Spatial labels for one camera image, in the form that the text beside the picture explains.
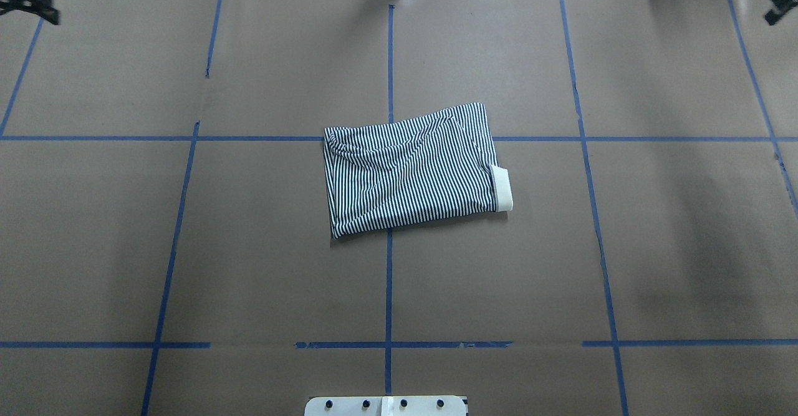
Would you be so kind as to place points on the blue white striped polo shirt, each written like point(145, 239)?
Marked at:
point(442, 165)

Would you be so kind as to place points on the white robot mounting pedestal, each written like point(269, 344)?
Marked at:
point(445, 404)

